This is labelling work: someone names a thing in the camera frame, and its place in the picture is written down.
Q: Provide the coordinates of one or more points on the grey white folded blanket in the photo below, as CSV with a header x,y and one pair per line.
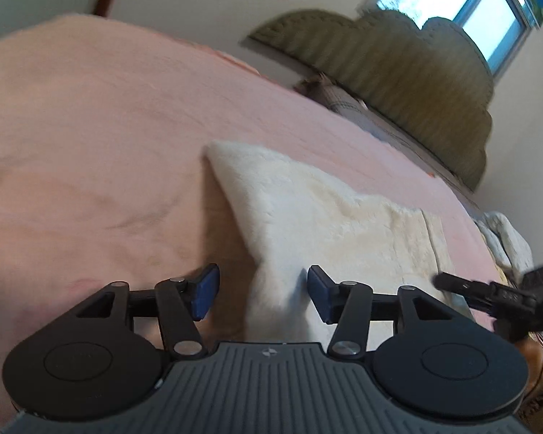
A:
x,y
511,252

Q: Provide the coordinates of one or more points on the window with white frame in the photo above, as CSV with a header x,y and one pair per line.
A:
x,y
497,27

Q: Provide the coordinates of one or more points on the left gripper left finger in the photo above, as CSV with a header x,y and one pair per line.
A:
x,y
181,302

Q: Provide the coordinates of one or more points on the green upholstered headboard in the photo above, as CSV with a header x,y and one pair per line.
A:
x,y
431,81

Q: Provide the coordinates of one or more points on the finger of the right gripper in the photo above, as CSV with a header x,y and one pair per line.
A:
x,y
492,298

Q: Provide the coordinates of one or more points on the pink floral bed sheet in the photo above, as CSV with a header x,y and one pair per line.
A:
x,y
103,177

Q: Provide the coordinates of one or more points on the cream white pants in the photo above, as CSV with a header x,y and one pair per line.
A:
x,y
292,216

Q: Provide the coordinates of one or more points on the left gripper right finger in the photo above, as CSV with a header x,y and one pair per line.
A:
x,y
347,306

